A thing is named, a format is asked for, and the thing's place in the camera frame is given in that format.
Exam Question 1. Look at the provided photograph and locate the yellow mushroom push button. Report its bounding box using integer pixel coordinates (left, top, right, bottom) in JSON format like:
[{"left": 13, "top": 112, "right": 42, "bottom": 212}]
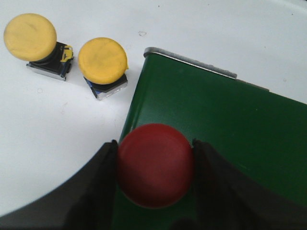
[{"left": 3, "top": 13, "right": 73, "bottom": 81}]

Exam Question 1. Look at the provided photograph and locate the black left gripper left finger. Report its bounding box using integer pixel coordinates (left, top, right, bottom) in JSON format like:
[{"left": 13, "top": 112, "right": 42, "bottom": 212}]
[{"left": 0, "top": 140, "right": 118, "bottom": 230}]

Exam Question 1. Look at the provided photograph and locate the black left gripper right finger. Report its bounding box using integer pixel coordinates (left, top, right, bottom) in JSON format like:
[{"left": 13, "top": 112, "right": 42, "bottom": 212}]
[{"left": 192, "top": 139, "right": 307, "bottom": 230}]

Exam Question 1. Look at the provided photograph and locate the aluminium conveyor frame rail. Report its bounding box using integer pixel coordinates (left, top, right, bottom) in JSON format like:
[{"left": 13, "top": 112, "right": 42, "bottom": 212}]
[{"left": 143, "top": 47, "right": 270, "bottom": 92}]

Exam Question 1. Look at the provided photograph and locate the green conveyor belt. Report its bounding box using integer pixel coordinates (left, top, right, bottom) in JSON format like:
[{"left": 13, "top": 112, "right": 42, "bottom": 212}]
[{"left": 112, "top": 54, "right": 307, "bottom": 230}]

